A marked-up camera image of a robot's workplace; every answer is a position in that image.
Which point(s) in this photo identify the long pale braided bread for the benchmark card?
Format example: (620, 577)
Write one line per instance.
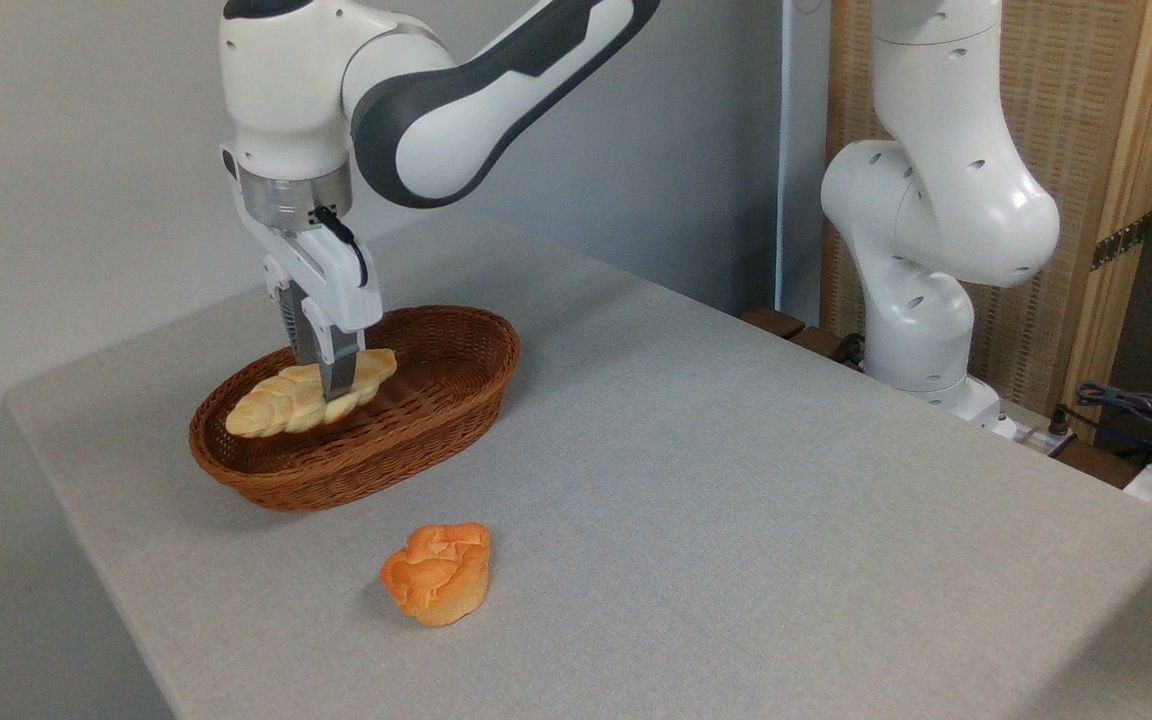
(276, 405)

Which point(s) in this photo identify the dark metal screen hinge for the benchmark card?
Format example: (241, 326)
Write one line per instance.
(1121, 241)

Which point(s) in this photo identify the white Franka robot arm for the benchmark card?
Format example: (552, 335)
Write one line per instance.
(436, 130)

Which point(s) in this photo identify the woven wood-framed screen panel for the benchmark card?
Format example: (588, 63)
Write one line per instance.
(1106, 120)

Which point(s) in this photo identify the grey tablecloth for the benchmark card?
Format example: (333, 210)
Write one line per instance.
(786, 560)

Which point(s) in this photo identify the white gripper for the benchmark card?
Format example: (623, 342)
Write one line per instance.
(331, 275)

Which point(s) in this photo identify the white vertical wall trim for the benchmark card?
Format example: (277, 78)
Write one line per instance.
(786, 150)

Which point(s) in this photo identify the brown oval wicker basket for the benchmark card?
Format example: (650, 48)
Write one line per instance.
(416, 400)

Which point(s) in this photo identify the round orange bread bun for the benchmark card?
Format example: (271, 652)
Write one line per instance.
(438, 574)

